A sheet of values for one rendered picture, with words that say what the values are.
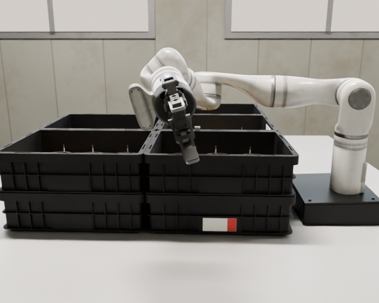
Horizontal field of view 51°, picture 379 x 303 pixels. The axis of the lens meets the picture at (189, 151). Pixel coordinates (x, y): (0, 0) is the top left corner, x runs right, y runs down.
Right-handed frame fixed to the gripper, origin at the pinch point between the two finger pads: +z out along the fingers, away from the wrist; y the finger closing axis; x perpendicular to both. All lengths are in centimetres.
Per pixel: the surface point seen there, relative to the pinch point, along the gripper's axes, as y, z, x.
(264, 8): 48, -242, -90
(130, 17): 31, -259, 8
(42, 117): 86, -255, 100
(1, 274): 30, -17, 48
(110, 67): 62, -255, 34
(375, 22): 77, -225, -168
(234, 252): 45.4, -17.1, -4.5
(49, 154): 16, -40, 34
